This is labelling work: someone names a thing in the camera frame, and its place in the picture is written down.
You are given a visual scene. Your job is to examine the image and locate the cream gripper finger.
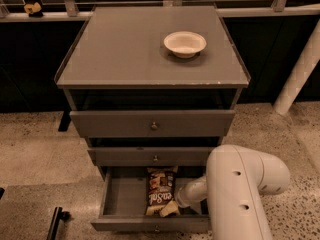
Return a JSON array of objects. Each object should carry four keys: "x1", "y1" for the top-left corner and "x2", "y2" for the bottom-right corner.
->
[{"x1": 159, "y1": 200, "x2": 180, "y2": 217}]

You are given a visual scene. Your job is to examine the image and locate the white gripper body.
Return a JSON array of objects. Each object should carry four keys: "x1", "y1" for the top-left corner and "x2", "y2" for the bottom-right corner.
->
[{"x1": 175, "y1": 186, "x2": 193, "y2": 208}]

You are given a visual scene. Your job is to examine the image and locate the brown chip bag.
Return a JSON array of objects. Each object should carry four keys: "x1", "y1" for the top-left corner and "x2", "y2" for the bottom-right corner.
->
[{"x1": 146, "y1": 166, "x2": 178, "y2": 217}]

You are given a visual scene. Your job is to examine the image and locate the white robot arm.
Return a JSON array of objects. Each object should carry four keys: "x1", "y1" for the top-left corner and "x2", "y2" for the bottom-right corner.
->
[{"x1": 160, "y1": 145, "x2": 290, "y2": 240}]

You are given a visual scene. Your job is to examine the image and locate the grey bottom drawer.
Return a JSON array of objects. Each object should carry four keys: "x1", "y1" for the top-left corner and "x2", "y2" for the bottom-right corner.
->
[{"x1": 91, "y1": 167, "x2": 211, "y2": 233}]

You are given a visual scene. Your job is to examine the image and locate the grey drawer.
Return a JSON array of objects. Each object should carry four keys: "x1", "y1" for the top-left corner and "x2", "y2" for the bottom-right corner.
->
[
  {"x1": 91, "y1": 167, "x2": 211, "y2": 233},
  {"x1": 70, "y1": 110, "x2": 235, "y2": 138},
  {"x1": 88, "y1": 147, "x2": 213, "y2": 166}
]

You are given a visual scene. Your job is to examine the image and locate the grey middle drawer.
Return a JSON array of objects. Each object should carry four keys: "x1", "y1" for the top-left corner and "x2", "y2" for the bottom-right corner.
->
[{"x1": 88, "y1": 147, "x2": 213, "y2": 166}]

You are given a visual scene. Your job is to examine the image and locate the grey drawer cabinet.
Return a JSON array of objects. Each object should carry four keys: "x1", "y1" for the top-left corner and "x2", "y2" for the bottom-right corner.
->
[{"x1": 54, "y1": 5, "x2": 252, "y2": 182}]

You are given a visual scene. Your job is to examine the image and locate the grey top drawer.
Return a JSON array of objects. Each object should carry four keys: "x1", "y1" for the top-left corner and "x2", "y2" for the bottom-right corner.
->
[{"x1": 70, "y1": 110, "x2": 235, "y2": 138}]

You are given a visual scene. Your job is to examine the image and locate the black bar on floor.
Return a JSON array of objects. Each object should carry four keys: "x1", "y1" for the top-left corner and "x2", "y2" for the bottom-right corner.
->
[{"x1": 46, "y1": 207, "x2": 71, "y2": 240}]

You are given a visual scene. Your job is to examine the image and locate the white paper bowl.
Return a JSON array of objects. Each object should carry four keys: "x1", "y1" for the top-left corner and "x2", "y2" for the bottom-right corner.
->
[{"x1": 164, "y1": 31, "x2": 207, "y2": 59}]

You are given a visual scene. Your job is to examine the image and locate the white diagonal pole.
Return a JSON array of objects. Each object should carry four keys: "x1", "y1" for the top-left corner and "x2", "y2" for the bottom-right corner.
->
[{"x1": 273, "y1": 20, "x2": 320, "y2": 115}]

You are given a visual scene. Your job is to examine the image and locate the small yellow black object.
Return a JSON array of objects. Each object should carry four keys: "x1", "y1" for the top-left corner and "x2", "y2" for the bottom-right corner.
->
[{"x1": 24, "y1": 2, "x2": 43, "y2": 17}]

